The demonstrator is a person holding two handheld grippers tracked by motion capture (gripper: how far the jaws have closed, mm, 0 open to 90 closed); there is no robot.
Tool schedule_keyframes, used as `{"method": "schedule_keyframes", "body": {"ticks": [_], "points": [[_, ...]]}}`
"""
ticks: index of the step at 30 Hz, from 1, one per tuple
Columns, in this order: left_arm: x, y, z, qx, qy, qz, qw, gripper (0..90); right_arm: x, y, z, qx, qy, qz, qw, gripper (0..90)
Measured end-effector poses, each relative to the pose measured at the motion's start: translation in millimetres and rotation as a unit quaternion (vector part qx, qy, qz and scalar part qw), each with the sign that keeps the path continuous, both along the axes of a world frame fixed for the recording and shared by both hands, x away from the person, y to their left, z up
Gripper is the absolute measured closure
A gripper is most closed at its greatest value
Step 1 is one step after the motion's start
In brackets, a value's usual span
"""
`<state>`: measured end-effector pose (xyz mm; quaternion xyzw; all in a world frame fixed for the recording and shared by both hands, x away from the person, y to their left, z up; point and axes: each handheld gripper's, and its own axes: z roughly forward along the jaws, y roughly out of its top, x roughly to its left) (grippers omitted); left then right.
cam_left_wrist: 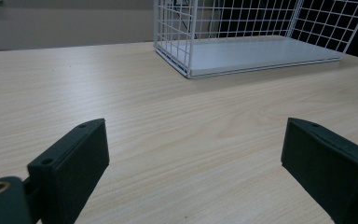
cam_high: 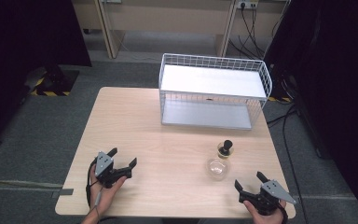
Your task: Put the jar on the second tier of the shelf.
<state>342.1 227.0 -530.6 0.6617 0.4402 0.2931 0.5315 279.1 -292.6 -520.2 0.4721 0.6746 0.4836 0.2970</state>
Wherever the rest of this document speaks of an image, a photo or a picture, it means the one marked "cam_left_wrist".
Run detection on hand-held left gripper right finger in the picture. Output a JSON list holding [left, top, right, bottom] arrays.
[[281, 117, 358, 224]]

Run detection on white wire rack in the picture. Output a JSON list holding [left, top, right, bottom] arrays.
[[153, 0, 358, 79]]

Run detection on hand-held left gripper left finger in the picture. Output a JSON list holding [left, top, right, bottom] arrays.
[[27, 118, 110, 224]]

